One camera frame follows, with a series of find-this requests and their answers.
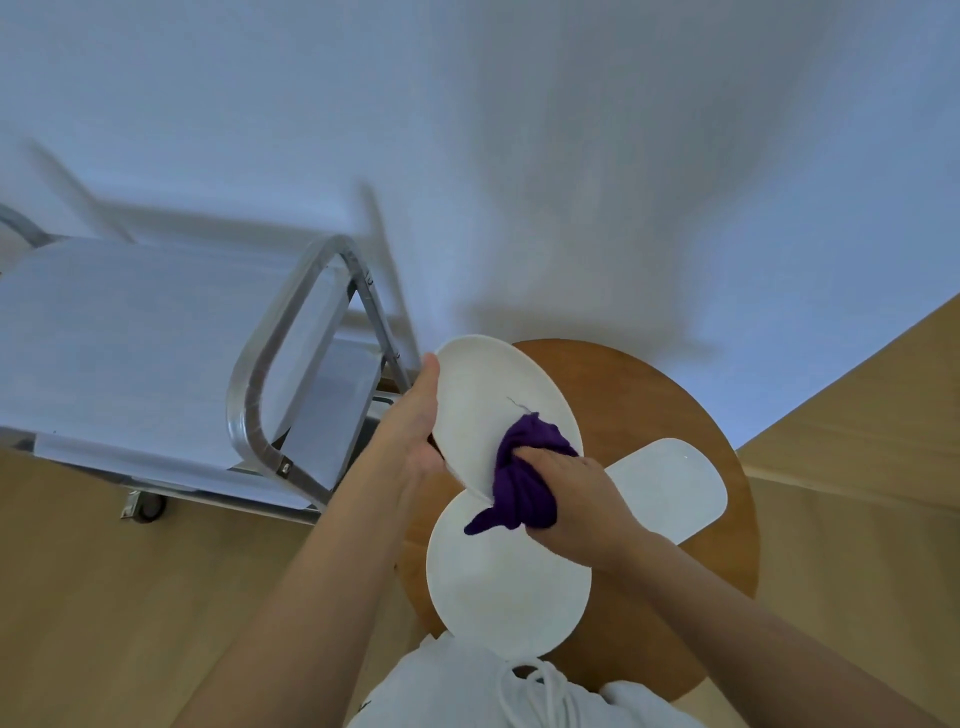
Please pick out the stack of white rectangular plates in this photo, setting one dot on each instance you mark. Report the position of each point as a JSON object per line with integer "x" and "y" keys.
{"x": 675, "y": 487}

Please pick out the person's left hand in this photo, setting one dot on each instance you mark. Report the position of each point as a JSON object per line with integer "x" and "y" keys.
{"x": 409, "y": 442}

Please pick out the round wooden side table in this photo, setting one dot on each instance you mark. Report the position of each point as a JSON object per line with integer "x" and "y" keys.
{"x": 637, "y": 390}

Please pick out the person's white garment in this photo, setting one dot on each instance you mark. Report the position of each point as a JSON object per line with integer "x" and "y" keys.
{"x": 435, "y": 690}

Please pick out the person's left forearm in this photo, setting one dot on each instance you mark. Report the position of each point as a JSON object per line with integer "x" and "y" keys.
{"x": 300, "y": 607}

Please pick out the purple cleaning cloth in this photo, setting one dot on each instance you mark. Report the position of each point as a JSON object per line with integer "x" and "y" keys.
{"x": 525, "y": 480}

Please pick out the white round dinner plate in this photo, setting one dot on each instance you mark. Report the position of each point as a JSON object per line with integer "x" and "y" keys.
{"x": 510, "y": 592}
{"x": 480, "y": 390}

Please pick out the person's right forearm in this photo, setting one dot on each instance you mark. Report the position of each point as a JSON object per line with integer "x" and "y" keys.
{"x": 765, "y": 645}

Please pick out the steel three-tier cart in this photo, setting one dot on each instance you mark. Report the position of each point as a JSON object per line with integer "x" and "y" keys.
{"x": 112, "y": 337}

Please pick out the person's right hand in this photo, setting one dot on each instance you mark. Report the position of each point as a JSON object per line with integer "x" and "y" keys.
{"x": 592, "y": 517}

